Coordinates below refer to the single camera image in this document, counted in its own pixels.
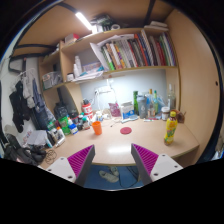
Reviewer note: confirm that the clear glass bottle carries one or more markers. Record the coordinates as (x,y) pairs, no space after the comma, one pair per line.
(171,97)

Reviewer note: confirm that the grey slipper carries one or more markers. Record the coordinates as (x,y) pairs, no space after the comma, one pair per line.
(108,176)

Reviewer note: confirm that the pink snack bag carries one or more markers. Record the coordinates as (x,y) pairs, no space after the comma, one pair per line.
(114,110)

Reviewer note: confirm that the blue-capped white bottle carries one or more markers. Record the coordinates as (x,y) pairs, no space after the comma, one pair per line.
(73,128)

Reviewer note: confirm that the green-capped slim bottle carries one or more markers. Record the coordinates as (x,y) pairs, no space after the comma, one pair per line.
(155,101)

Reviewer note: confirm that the white-lidded brown jar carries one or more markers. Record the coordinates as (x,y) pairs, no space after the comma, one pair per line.
(165,114)

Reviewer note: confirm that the yellow-capped glass bottle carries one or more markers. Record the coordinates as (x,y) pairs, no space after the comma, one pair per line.
(150,100)

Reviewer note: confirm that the blue and white carton box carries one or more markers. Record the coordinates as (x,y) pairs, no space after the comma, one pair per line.
(127,110)

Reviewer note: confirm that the ceiling light tube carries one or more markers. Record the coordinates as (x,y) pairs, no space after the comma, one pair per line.
(84,21)

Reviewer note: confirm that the flat round red coaster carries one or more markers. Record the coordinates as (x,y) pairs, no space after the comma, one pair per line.
(126,130)

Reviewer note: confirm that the green plastic container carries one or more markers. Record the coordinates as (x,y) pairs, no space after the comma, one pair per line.
(64,124)

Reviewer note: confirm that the yellow drink bottle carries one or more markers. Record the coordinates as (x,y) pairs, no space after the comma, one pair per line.
(170,130)

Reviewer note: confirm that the dark hanging clothes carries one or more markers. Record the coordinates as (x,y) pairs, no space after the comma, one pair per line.
(20,103)

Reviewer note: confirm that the wooden shelf unit with books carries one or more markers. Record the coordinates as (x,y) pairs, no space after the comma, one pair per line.
(133,50)

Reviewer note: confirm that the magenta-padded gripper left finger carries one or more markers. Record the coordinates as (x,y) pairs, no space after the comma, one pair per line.
(61,166)

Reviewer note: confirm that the white power strip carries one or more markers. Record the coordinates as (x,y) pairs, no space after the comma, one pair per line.
(102,90)

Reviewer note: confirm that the red and white canister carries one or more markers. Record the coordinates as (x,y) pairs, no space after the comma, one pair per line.
(86,108)

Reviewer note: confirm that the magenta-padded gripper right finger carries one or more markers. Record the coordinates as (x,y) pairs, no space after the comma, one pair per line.
(165,166)

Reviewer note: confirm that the grey shaker bottle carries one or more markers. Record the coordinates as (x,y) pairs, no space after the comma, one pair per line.
(142,107)

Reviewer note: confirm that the light blue hairbrush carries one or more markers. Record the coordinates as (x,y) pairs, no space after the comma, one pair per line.
(130,118)

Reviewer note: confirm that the green glass bottle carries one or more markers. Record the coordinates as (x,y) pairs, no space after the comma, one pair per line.
(135,101)

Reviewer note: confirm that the orange plastic cup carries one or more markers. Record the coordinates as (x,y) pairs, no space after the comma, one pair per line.
(97,128)

